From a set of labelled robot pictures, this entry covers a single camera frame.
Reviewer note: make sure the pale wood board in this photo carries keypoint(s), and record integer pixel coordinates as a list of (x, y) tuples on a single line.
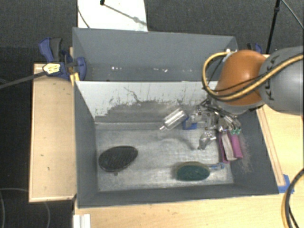
[(52, 136)]

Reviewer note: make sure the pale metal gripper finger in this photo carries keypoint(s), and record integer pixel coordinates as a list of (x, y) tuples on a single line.
[(206, 139)]

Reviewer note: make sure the grey metal bin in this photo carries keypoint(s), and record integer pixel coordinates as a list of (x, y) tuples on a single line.
[(147, 136)]

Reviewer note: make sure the silver metal cylinder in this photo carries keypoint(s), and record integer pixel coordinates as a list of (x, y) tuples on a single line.
[(173, 119)]

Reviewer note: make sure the black oval brush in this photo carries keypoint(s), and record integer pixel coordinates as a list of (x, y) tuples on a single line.
[(117, 158)]

